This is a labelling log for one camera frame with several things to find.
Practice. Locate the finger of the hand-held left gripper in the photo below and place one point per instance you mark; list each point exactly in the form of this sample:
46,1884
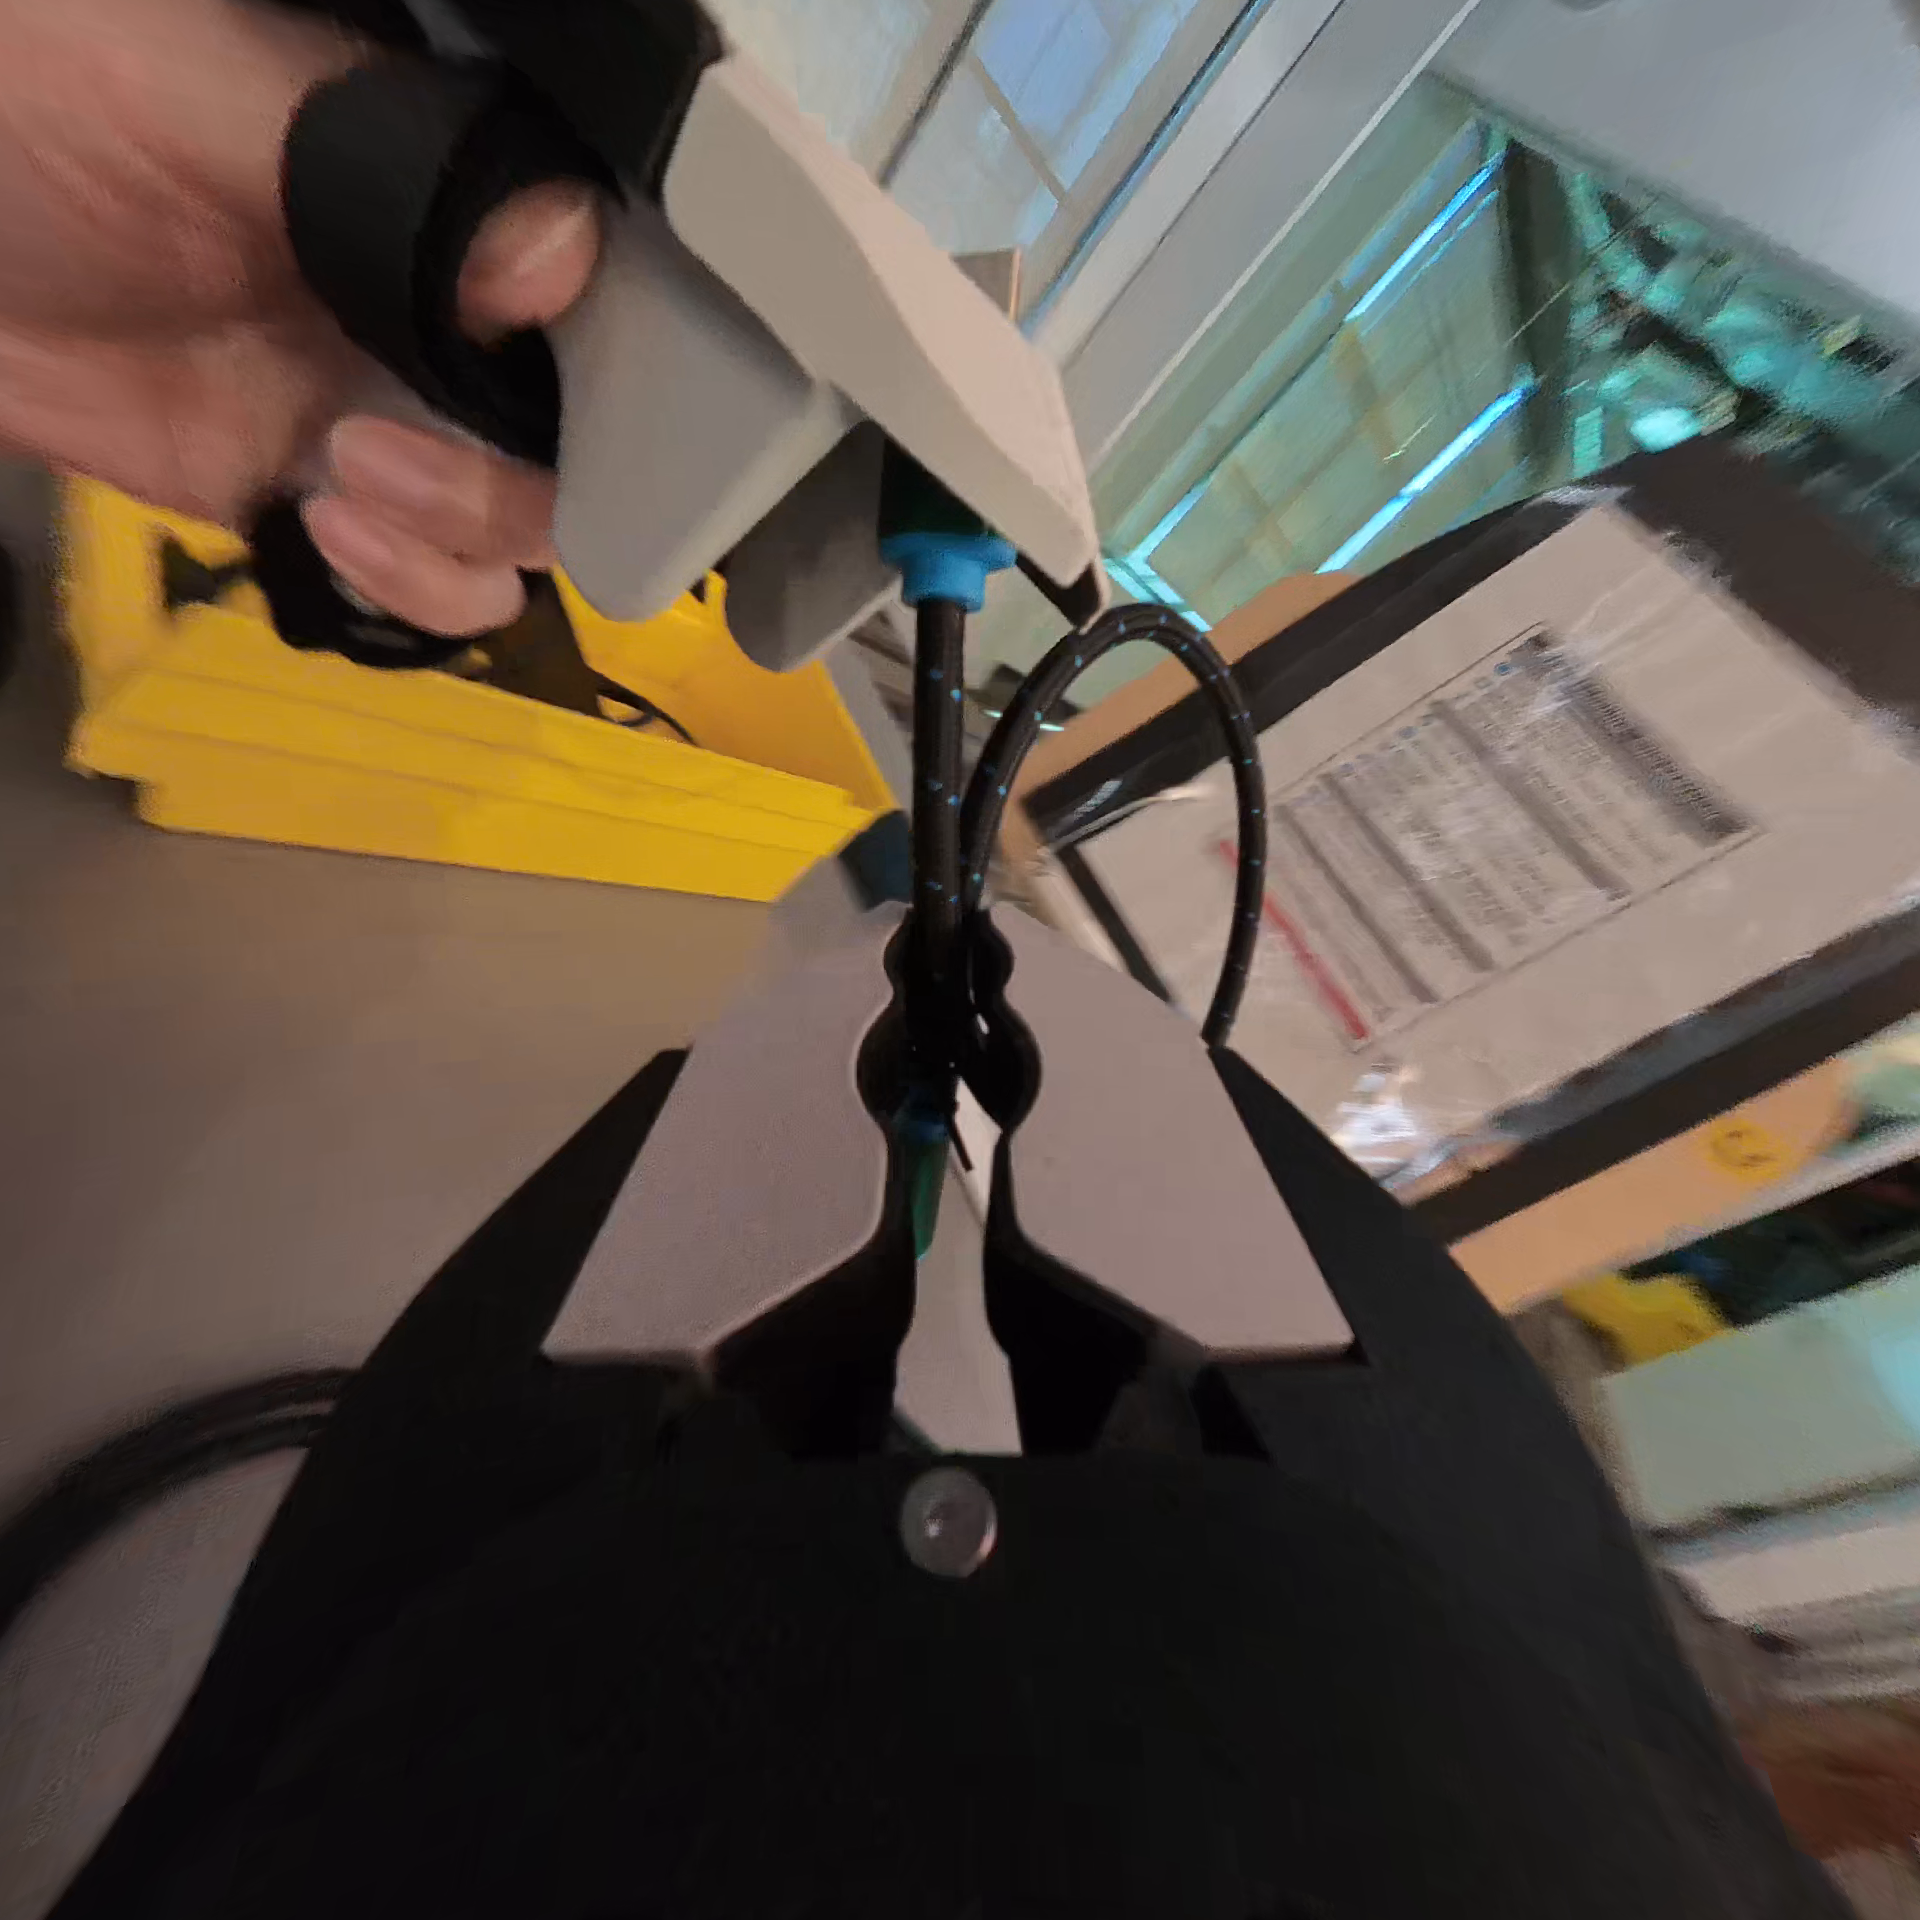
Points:
902,329
674,435

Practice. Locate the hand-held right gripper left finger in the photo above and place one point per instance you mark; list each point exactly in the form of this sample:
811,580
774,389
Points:
750,1141

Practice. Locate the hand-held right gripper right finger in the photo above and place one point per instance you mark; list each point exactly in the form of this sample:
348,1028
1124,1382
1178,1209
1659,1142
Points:
1154,1184

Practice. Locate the yellow plastic bin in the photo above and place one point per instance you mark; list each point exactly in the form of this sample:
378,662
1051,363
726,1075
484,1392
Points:
450,764

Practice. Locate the person's left hand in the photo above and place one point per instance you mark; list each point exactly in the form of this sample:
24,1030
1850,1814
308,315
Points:
136,270

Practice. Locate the large glass window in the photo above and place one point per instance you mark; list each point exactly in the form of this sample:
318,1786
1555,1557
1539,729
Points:
1142,149

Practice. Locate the cardboard box with label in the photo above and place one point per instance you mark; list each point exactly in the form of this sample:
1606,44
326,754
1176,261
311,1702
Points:
1500,838

